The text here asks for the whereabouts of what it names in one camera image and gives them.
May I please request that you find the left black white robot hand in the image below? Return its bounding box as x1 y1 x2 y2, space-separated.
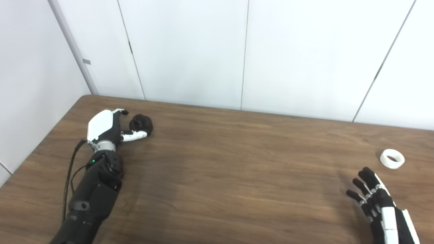
87 108 149 144

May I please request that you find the round black plastic part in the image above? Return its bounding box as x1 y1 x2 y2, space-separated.
129 114 154 137

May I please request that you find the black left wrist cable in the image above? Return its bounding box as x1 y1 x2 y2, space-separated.
61 139 89 223

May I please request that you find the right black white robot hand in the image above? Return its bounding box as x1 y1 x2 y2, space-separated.
346 167 421 244

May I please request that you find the white plastic ring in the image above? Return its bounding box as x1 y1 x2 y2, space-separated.
379 149 406 169

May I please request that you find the grey wall corner trim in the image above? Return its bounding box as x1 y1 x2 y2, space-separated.
47 0 99 96

